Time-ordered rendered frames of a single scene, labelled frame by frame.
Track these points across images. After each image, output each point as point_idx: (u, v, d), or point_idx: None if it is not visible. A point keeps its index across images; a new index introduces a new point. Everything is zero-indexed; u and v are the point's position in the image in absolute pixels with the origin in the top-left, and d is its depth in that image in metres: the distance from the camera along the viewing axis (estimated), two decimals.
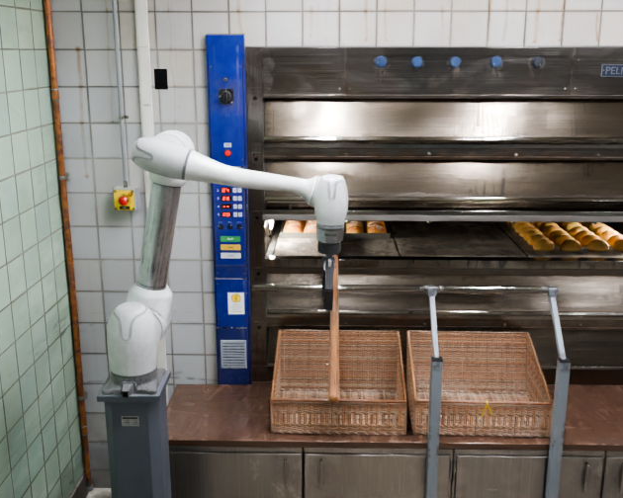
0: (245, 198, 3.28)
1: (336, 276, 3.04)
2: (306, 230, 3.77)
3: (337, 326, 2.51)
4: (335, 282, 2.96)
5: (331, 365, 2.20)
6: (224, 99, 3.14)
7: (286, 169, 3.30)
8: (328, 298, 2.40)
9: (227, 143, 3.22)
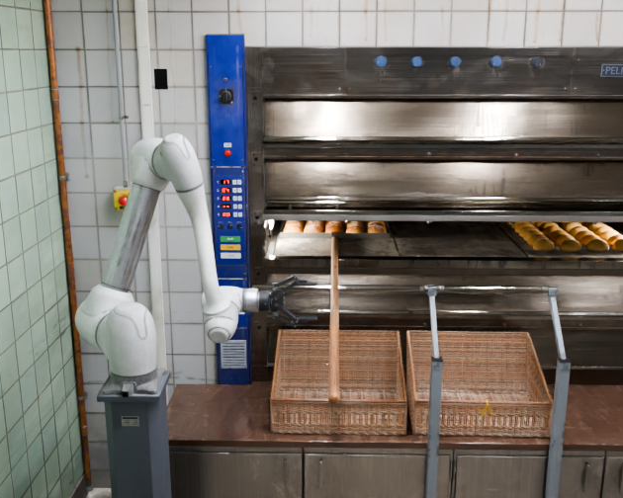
0: (245, 198, 3.28)
1: (336, 276, 3.04)
2: (306, 230, 3.77)
3: (337, 326, 2.51)
4: (335, 282, 2.96)
5: (331, 365, 2.20)
6: (224, 99, 3.14)
7: (286, 169, 3.30)
8: (305, 322, 2.81)
9: (227, 143, 3.22)
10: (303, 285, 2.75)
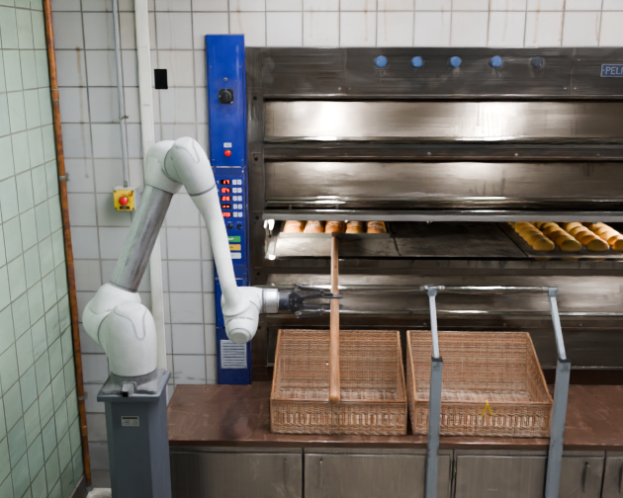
0: (245, 198, 3.28)
1: (336, 276, 3.04)
2: (306, 230, 3.77)
3: (337, 326, 2.51)
4: (335, 282, 2.96)
5: (331, 365, 2.20)
6: (224, 99, 3.14)
7: (286, 169, 3.30)
8: (330, 309, 2.79)
9: (227, 143, 3.22)
10: (328, 297, 2.76)
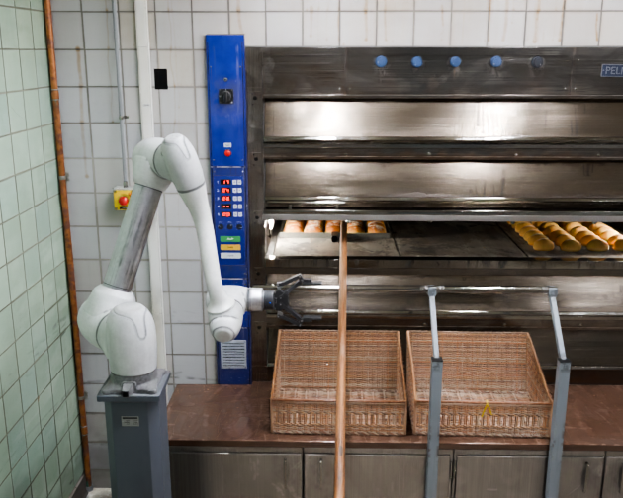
0: (245, 198, 3.28)
1: None
2: (306, 230, 3.77)
3: None
4: None
5: (344, 454, 2.19)
6: (224, 99, 3.14)
7: (286, 169, 3.30)
8: (310, 321, 2.80)
9: (227, 143, 3.22)
10: (308, 284, 2.75)
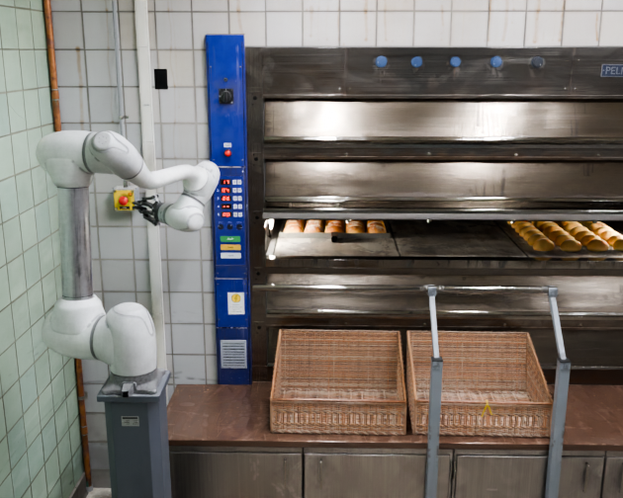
0: (245, 198, 3.28)
1: None
2: (306, 230, 3.77)
3: None
4: None
5: None
6: (224, 99, 3.14)
7: (286, 169, 3.30)
8: (140, 211, 3.13)
9: (227, 143, 3.22)
10: None
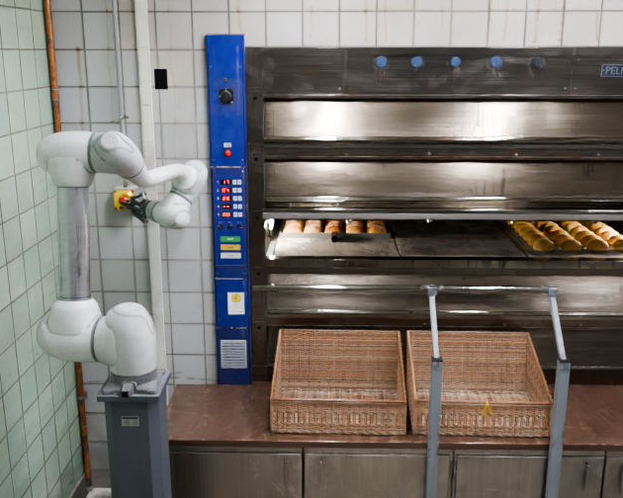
0: (245, 198, 3.28)
1: None
2: (306, 230, 3.77)
3: None
4: None
5: None
6: (224, 99, 3.14)
7: (286, 169, 3.30)
8: (129, 207, 3.19)
9: (227, 143, 3.22)
10: None
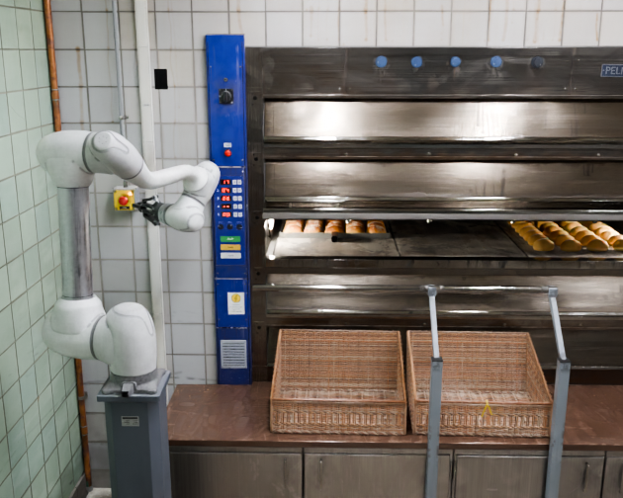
0: (245, 198, 3.28)
1: None
2: (306, 230, 3.77)
3: None
4: None
5: None
6: (224, 99, 3.14)
7: (286, 169, 3.30)
8: None
9: (227, 143, 3.22)
10: None
